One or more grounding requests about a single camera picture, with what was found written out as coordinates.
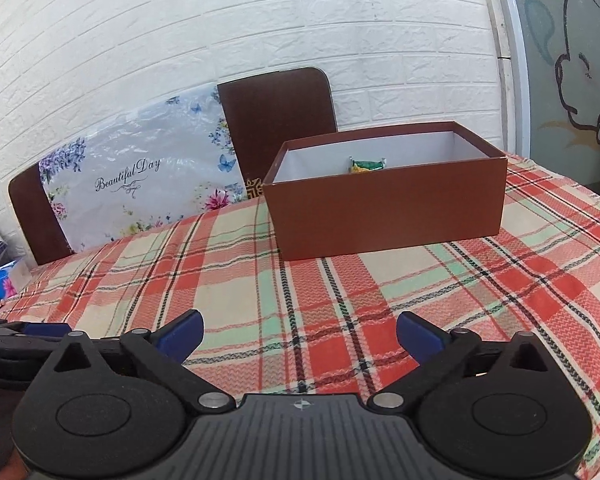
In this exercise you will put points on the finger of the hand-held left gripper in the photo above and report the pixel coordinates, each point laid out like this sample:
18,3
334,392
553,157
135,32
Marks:
45,331

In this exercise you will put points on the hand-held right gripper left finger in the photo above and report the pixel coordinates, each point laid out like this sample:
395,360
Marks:
182,335

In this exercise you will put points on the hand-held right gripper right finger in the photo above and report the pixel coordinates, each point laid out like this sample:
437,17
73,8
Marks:
420,337

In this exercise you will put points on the brown cardboard box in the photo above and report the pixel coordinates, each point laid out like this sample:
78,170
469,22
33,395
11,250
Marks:
380,210

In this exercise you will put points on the green snack packet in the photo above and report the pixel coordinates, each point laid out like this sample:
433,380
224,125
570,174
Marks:
367,165

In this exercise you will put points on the blue tissue pack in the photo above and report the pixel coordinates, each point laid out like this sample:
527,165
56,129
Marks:
7,280

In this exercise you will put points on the plain brown chair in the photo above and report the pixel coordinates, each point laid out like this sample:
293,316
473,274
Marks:
35,220

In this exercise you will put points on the red plaid tablecloth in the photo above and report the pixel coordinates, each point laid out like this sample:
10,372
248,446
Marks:
305,300

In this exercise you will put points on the floral plastic bag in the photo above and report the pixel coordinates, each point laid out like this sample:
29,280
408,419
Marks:
140,195

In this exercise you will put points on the brown chair with gold emblem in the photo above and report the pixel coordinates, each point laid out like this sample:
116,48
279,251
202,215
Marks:
275,120

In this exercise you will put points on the cartoon printed door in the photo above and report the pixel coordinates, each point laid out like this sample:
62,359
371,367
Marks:
570,85

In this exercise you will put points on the white door frame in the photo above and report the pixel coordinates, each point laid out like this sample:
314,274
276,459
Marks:
510,85

